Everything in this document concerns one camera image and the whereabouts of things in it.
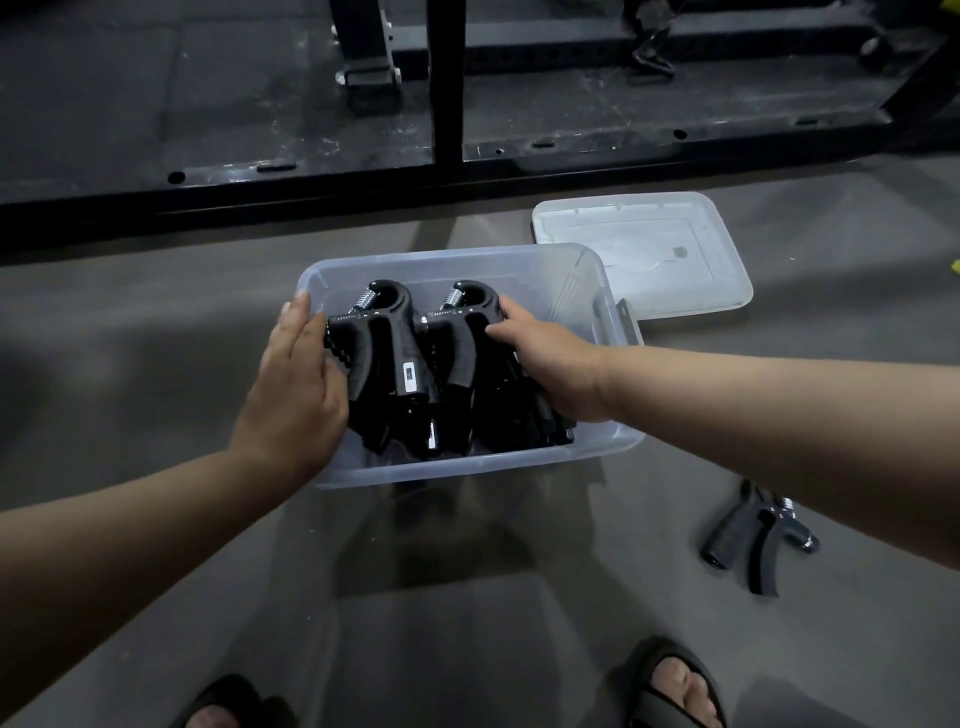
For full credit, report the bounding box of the clear plastic bin lid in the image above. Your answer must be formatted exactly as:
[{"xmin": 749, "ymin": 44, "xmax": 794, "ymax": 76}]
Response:
[{"xmin": 531, "ymin": 191, "xmax": 755, "ymax": 323}]

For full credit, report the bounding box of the person's right foot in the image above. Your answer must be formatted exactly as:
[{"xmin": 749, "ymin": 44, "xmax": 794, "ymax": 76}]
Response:
[{"xmin": 649, "ymin": 654, "xmax": 723, "ymax": 728}]

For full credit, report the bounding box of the person's right forearm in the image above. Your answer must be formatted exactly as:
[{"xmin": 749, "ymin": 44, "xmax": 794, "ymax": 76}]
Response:
[{"xmin": 600, "ymin": 345, "xmax": 960, "ymax": 573}]

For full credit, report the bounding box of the black strap handle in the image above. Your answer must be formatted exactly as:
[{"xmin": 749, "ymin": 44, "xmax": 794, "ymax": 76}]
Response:
[{"xmin": 628, "ymin": 7, "xmax": 678, "ymax": 85}]

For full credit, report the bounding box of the black sandal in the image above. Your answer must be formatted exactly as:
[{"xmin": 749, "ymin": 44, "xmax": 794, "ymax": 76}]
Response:
[
  {"xmin": 621, "ymin": 635, "xmax": 729, "ymax": 728},
  {"xmin": 168, "ymin": 672, "xmax": 298, "ymax": 728}
]

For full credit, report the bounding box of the person's left foot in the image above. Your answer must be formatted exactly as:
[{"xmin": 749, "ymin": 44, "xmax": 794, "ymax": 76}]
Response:
[{"xmin": 183, "ymin": 703, "xmax": 240, "ymax": 728}]

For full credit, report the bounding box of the person's left forearm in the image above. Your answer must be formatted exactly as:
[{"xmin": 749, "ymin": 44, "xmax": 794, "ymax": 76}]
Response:
[{"xmin": 0, "ymin": 444, "xmax": 303, "ymax": 728}]

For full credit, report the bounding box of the person's foot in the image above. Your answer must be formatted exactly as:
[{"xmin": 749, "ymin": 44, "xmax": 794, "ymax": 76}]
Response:
[
  {"xmin": 183, "ymin": 703, "xmax": 240, "ymax": 728},
  {"xmin": 649, "ymin": 654, "xmax": 723, "ymax": 728}
]

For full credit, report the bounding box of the clear plastic storage bin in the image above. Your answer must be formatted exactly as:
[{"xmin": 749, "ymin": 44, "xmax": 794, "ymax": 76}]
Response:
[{"xmin": 295, "ymin": 243, "xmax": 647, "ymax": 491}]

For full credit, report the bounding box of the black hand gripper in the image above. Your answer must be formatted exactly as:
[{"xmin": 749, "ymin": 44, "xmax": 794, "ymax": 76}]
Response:
[
  {"xmin": 699, "ymin": 479, "xmax": 821, "ymax": 599},
  {"xmin": 322, "ymin": 277, "xmax": 444, "ymax": 460},
  {"xmin": 420, "ymin": 278, "xmax": 526, "ymax": 456},
  {"xmin": 480, "ymin": 352, "xmax": 579, "ymax": 456}
]

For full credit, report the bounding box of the person's right hand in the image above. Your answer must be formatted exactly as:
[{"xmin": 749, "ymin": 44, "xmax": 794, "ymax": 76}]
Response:
[{"xmin": 486, "ymin": 294, "xmax": 625, "ymax": 426}]

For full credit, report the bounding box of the black metal rack frame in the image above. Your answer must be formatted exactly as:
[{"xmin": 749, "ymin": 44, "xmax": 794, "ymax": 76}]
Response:
[{"xmin": 0, "ymin": 0, "xmax": 960, "ymax": 234}]

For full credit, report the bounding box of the person's left hand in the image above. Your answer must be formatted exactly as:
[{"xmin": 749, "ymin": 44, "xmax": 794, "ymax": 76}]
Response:
[{"xmin": 229, "ymin": 291, "xmax": 351, "ymax": 486}]

